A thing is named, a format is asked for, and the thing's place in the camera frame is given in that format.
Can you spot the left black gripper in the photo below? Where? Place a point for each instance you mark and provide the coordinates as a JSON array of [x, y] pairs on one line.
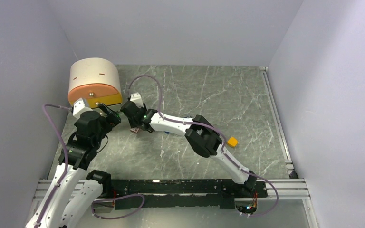
[[112, 118]]

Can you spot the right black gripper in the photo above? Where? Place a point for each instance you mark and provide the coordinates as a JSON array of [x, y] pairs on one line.
[[132, 123]]

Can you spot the red white staple box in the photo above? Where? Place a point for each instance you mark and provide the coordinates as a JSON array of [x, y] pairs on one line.
[[135, 130]]

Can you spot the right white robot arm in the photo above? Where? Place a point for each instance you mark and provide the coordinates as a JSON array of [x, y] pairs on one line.
[[205, 140]]

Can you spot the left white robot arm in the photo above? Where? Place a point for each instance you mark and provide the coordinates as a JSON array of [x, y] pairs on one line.
[[74, 189]]

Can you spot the beige drawer cabinet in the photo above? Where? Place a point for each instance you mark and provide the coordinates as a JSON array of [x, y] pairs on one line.
[[96, 80]]

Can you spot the orange yellow block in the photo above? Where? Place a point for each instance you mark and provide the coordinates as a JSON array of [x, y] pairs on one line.
[[232, 142]]

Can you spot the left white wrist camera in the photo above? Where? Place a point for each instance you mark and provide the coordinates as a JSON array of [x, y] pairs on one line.
[[80, 106]]

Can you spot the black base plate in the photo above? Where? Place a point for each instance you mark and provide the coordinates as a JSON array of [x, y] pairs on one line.
[[133, 201]]

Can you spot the aluminium side rail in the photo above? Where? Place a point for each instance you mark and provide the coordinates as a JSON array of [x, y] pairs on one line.
[[292, 174]]

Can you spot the aluminium front rail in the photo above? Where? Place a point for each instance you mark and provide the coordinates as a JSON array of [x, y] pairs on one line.
[[284, 189]]

